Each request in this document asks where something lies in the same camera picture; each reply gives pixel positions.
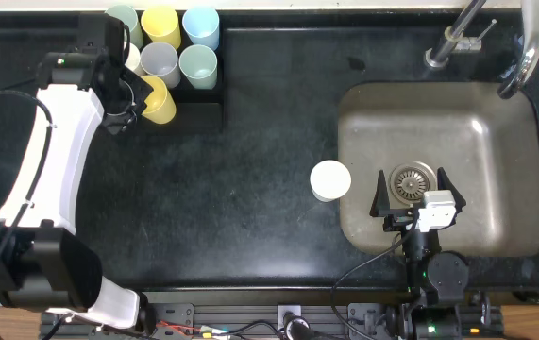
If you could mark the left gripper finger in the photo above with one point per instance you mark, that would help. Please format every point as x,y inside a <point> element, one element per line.
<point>140,92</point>
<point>119,124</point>

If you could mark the green cup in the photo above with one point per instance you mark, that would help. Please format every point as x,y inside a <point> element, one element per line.
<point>198,67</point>
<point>129,21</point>

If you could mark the yellow cup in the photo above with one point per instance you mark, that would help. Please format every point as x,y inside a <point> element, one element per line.
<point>160,104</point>
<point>161,26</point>

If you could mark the steel sink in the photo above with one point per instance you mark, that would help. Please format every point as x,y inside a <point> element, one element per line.
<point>476,141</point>

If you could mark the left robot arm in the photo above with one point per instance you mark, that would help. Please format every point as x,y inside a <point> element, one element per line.
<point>61,141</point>

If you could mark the mounting rail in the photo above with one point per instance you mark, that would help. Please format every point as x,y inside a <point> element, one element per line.
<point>250,321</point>

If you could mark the steel tap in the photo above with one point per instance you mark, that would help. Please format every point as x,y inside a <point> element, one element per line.
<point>531,52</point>

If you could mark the grey cup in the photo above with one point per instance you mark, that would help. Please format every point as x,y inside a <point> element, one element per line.
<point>160,63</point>

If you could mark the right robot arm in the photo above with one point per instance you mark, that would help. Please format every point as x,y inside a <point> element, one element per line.
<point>446,274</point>

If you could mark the black tray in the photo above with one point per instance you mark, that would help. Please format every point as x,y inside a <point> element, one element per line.
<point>203,111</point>

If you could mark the blue cup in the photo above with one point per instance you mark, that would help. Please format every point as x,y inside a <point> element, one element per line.
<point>201,27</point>

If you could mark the white cup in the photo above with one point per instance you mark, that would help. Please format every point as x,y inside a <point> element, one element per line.
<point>330,181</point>
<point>133,60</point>

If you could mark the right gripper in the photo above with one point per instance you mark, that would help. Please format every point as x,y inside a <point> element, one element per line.
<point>397,221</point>

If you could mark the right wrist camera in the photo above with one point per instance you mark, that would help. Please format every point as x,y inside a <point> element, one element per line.
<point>436,210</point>

